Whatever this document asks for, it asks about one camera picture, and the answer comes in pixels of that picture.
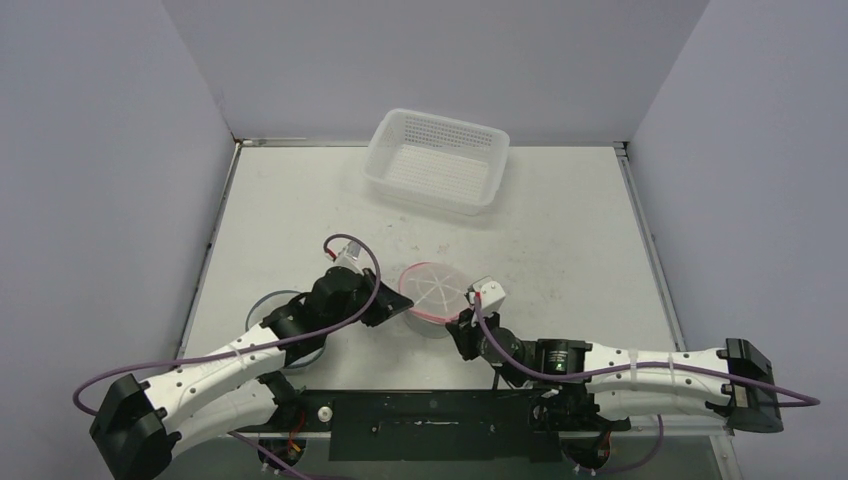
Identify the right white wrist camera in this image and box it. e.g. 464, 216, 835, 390
466, 276, 506, 316

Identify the pink-trimmed mesh laundry bag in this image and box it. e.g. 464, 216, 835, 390
398, 262, 472, 339

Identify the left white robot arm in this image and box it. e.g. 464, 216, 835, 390
89, 267, 414, 479

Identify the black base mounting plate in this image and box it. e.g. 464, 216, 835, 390
245, 389, 631, 463

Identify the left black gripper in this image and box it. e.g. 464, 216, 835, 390
325, 267, 412, 333

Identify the blue-trimmed mesh laundry bag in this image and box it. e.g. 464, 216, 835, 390
245, 290, 326, 375

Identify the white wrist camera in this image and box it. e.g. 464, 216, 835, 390
333, 241, 363, 274
466, 276, 506, 316

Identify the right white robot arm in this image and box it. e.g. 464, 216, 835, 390
445, 309, 783, 433

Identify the white perforated plastic basket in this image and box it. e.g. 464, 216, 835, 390
362, 109, 510, 216

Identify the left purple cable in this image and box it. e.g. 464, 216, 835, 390
72, 233, 383, 417

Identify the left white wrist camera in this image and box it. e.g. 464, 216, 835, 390
333, 241, 363, 274

